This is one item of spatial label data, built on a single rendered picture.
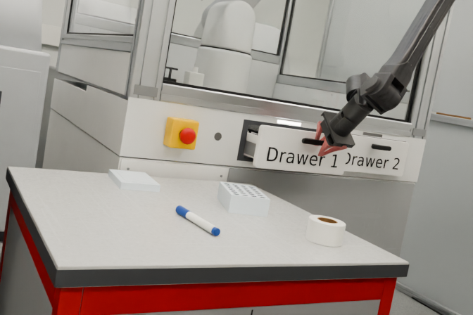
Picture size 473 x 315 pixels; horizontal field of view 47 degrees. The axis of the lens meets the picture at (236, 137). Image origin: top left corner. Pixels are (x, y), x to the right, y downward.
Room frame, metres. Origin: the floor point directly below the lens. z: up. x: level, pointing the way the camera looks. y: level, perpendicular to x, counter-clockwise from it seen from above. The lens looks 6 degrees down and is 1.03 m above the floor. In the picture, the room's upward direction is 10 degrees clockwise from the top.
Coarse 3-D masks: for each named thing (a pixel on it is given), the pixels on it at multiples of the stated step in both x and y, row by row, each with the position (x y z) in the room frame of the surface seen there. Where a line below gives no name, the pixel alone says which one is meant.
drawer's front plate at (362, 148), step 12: (360, 144) 1.65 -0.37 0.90; (384, 144) 1.70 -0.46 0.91; (396, 144) 1.73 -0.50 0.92; (408, 144) 1.75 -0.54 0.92; (348, 156) 1.64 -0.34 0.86; (360, 156) 1.66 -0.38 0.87; (372, 156) 1.68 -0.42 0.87; (384, 156) 1.71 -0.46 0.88; (396, 156) 1.73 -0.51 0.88; (348, 168) 1.64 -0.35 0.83; (360, 168) 1.66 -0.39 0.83; (372, 168) 1.69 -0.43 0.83; (384, 168) 1.71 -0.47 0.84
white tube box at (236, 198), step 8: (224, 184) 1.20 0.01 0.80; (232, 184) 1.22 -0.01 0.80; (240, 184) 1.23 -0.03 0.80; (224, 192) 1.16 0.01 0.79; (232, 192) 1.13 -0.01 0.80; (240, 192) 1.14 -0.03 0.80; (248, 192) 1.17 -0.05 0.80; (256, 192) 1.17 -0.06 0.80; (224, 200) 1.15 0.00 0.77; (232, 200) 1.10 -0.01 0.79; (240, 200) 1.10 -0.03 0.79; (248, 200) 1.11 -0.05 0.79; (256, 200) 1.11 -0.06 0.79; (264, 200) 1.12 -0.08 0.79; (232, 208) 1.10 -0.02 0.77; (240, 208) 1.10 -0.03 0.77; (248, 208) 1.11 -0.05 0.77; (256, 208) 1.11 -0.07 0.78; (264, 208) 1.12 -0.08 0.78; (264, 216) 1.12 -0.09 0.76
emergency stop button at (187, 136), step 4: (188, 128) 1.32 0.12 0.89; (180, 132) 1.32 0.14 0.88; (184, 132) 1.31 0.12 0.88; (188, 132) 1.31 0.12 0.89; (192, 132) 1.32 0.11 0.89; (180, 136) 1.31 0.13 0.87; (184, 136) 1.31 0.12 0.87; (188, 136) 1.31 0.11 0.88; (192, 136) 1.32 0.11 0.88; (180, 140) 1.32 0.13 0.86; (184, 140) 1.31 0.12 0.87; (188, 140) 1.32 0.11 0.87; (192, 140) 1.32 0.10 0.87
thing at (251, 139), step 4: (252, 132) 1.78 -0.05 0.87; (248, 136) 1.47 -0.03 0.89; (252, 136) 1.46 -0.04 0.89; (256, 136) 1.44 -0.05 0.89; (248, 140) 1.47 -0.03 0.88; (252, 140) 1.46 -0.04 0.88; (256, 140) 1.44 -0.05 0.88; (248, 144) 1.46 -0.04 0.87; (252, 144) 1.45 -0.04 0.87; (244, 148) 1.48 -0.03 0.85; (248, 148) 1.46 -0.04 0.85; (252, 148) 1.44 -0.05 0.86; (244, 152) 1.48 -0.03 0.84; (248, 152) 1.46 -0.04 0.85; (252, 152) 1.44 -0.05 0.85; (248, 156) 1.46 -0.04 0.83; (252, 156) 1.44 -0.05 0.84
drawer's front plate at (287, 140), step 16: (272, 128) 1.40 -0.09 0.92; (288, 128) 1.44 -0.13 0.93; (256, 144) 1.40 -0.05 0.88; (272, 144) 1.40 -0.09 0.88; (288, 144) 1.43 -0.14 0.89; (304, 144) 1.45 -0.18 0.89; (256, 160) 1.39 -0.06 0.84; (288, 160) 1.43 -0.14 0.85; (304, 160) 1.46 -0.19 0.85; (336, 160) 1.51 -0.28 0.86
